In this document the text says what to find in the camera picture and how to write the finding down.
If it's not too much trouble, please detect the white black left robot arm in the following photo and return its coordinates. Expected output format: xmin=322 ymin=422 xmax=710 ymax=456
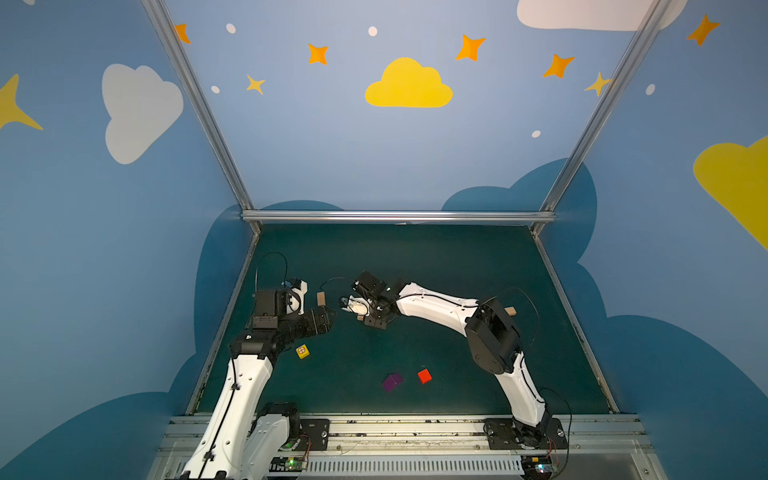
xmin=180 ymin=279 xmax=335 ymax=479

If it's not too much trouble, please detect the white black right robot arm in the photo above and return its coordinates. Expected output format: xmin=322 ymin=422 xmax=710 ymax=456
xmin=345 ymin=271 xmax=552 ymax=448

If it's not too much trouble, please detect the purple block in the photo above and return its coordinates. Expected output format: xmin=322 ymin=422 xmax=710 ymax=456
xmin=382 ymin=373 xmax=403 ymax=392

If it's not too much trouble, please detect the yellow cube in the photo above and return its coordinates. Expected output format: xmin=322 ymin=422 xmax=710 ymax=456
xmin=296 ymin=345 xmax=310 ymax=359

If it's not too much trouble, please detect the red cube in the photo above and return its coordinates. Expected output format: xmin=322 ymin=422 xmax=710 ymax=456
xmin=418 ymin=369 xmax=432 ymax=384

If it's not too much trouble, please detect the left green circuit board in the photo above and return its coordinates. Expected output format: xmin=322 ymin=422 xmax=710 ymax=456
xmin=269 ymin=457 xmax=308 ymax=473

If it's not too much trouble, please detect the green circuit board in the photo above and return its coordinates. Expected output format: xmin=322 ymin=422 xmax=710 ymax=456
xmin=521 ymin=456 xmax=555 ymax=480
xmin=269 ymin=457 xmax=308 ymax=473

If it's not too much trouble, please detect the right green circuit board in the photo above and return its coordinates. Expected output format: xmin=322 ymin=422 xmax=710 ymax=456
xmin=521 ymin=456 xmax=555 ymax=480

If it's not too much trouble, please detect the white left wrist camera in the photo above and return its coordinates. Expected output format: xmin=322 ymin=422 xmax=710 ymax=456
xmin=283 ymin=278 xmax=308 ymax=315

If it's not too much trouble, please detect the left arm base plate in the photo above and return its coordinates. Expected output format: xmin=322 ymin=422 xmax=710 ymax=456
xmin=281 ymin=419 xmax=330 ymax=452

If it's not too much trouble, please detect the aluminium back frame rail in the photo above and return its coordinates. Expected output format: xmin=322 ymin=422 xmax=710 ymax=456
xmin=241 ymin=210 xmax=555 ymax=224

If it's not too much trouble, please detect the aluminium front rail base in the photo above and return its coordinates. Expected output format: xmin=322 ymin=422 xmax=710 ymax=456
xmin=146 ymin=412 xmax=667 ymax=480

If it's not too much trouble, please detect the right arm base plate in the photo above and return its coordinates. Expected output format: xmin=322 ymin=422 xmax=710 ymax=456
xmin=483 ymin=417 xmax=569 ymax=450

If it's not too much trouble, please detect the aluminium left corner post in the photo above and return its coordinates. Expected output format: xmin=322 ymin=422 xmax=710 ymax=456
xmin=141 ymin=0 xmax=253 ymax=214

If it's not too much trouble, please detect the aluminium corner post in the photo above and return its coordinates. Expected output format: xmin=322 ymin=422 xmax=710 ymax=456
xmin=141 ymin=0 xmax=253 ymax=214
xmin=539 ymin=0 xmax=672 ymax=222

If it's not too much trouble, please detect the aluminium right corner post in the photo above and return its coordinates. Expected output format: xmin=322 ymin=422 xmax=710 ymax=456
xmin=539 ymin=0 xmax=672 ymax=222

